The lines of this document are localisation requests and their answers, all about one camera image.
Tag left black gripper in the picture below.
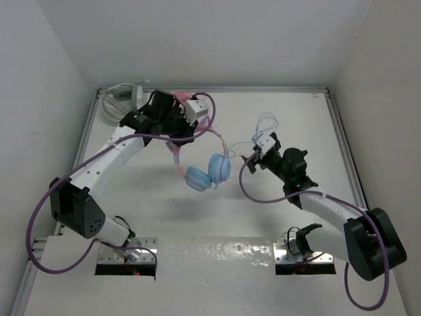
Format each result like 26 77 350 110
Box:
159 107 197 147

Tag blue pink cat-ear headphones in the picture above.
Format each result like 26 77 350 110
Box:
166 127 231 192

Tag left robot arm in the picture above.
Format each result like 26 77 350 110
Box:
50 90 209 247

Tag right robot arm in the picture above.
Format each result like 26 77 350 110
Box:
242 132 407 281

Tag white grey headphones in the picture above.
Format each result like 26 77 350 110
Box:
99 80 149 124

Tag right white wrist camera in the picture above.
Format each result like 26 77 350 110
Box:
256 134 276 159

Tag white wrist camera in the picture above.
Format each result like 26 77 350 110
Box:
256 134 276 159
184 99 209 125

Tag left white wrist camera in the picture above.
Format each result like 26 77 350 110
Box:
184 99 209 125

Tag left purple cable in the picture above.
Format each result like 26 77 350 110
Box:
25 92 217 274

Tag purple cable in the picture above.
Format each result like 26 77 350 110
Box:
239 151 391 311
25 92 217 274

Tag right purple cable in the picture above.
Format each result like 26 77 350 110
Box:
239 151 391 311

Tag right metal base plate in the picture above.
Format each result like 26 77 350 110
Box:
272 237 334 265

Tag metal base plate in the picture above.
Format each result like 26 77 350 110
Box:
97 238 158 265
272 237 334 265

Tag aluminium table frame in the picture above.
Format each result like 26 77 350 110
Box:
9 86 392 316

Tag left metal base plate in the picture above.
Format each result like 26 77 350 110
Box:
97 238 158 265

